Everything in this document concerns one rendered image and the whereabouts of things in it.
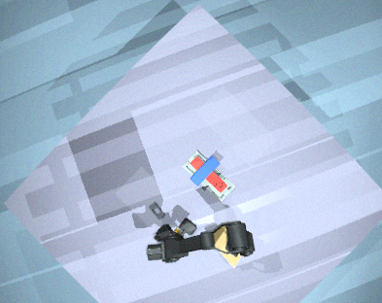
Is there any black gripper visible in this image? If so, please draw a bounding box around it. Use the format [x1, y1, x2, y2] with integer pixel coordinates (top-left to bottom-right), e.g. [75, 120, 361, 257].
[176, 219, 197, 238]

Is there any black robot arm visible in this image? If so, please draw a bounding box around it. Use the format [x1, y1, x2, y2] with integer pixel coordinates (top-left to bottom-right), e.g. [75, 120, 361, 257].
[147, 220, 256, 264]

